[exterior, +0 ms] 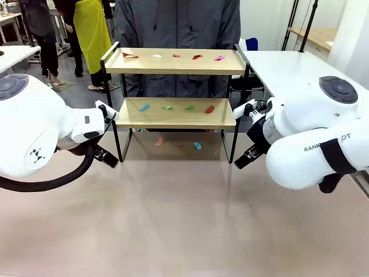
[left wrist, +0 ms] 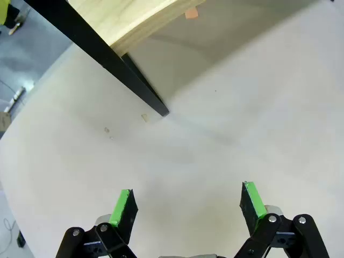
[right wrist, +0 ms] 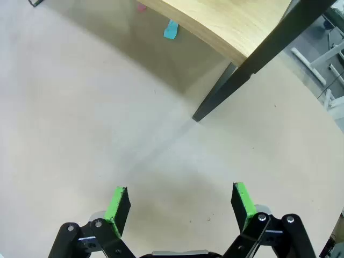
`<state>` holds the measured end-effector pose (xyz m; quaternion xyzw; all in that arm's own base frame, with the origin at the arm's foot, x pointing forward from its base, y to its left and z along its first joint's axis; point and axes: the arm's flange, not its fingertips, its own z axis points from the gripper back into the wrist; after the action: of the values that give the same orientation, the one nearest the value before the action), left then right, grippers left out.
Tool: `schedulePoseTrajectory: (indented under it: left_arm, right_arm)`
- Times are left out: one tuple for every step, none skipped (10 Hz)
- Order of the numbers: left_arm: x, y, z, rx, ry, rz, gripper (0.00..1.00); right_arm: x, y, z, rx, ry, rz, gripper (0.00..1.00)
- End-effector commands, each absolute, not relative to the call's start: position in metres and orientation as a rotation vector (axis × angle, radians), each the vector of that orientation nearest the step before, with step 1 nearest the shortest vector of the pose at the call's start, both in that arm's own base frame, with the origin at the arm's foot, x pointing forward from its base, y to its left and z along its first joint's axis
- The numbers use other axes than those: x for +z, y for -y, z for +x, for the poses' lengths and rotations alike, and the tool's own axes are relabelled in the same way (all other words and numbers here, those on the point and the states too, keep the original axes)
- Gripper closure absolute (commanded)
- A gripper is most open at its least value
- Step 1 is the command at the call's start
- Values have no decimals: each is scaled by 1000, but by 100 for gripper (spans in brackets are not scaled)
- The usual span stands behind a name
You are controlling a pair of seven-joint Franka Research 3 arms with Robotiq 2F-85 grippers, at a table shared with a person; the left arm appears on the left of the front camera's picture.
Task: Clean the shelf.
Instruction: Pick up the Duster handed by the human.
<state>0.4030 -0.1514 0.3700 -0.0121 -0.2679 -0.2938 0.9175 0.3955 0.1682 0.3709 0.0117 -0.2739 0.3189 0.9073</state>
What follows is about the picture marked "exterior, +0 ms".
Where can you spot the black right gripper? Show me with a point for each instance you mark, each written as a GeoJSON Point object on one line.
{"type": "Point", "coordinates": [258, 135]}

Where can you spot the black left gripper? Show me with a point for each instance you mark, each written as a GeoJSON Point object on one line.
{"type": "Point", "coordinates": [97, 147]}

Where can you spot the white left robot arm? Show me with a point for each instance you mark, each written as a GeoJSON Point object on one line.
{"type": "Point", "coordinates": [34, 121]}

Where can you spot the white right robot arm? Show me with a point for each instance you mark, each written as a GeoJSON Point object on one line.
{"type": "Point", "coordinates": [302, 161]}

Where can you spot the two-tier wooden black-framed shelf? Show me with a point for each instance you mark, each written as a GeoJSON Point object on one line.
{"type": "Point", "coordinates": [173, 65]}

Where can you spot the background person's hand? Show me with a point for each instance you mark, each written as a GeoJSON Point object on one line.
{"type": "Point", "coordinates": [69, 28]}

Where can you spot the teal paper scrap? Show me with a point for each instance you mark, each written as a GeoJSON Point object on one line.
{"type": "Point", "coordinates": [197, 146]}

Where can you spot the orange paper scrap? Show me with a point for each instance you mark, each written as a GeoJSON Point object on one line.
{"type": "Point", "coordinates": [159, 142]}

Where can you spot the large red paper scrap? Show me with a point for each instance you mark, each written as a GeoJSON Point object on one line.
{"type": "Point", "coordinates": [209, 109]}

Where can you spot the blue paper scrap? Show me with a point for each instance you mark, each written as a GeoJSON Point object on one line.
{"type": "Point", "coordinates": [143, 107]}

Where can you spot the brown floor mat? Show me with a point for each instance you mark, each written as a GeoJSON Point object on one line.
{"type": "Point", "coordinates": [64, 86]}

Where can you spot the large white table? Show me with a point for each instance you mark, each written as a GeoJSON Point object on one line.
{"type": "Point", "coordinates": [282, 66]}

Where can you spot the magenta paper scrap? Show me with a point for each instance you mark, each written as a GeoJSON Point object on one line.
{"type": "Point", "coordinates": [219, 58]}

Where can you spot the white paper scrap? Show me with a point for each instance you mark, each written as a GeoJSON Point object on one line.
{"type": "Point", "coordinates": [157, 56]}

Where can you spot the white cloth on chair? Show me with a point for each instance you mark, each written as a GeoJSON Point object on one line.
{"type": "Point", "coordinates": [241, 44]}

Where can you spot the person in yellow apron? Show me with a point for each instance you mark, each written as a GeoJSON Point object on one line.
{"type": "Point", "coordinates": [92, 34]}

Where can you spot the black tripod stand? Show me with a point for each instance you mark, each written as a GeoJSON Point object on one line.
{"type": "Point", "coordinates": [286, 40]}

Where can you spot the small white table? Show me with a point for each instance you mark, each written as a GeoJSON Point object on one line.
{"type": "Point", "coordinates": [17, 54]}

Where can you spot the light wooden desk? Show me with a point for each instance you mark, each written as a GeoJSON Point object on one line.
{"type": "Point", "coordinates": [320, 36]}

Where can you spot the black stand pole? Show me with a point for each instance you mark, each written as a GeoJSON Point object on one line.
{"type": "Point", "coordinates": [309, 26]}

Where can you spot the person in grey jacket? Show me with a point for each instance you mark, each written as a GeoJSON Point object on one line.
{"type": "Point", "coordinates": [178, 23]}

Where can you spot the person in dark clothes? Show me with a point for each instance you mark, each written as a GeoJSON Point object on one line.
{"type": "Point", "coordinates": [43, 17]}

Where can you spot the white background desk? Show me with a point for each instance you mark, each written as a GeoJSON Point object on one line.
{"type": "Point", "coordinates": [8, 18]}

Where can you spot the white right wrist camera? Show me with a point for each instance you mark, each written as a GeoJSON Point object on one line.
{"type": "Point", "coordinates": [240, 111]}

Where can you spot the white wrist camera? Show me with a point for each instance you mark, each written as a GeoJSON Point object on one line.
{"type": "Point", "coordinates": [99, 103]}
{"type": "Point", "coordinates": [240, 111]}

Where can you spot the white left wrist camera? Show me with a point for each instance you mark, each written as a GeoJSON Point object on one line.
{"type": "Point", "coordinates": [99, 103]}

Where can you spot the grey aluminium rail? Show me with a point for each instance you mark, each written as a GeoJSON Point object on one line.
{"type": "Point", "coordinates": [363, 184]}

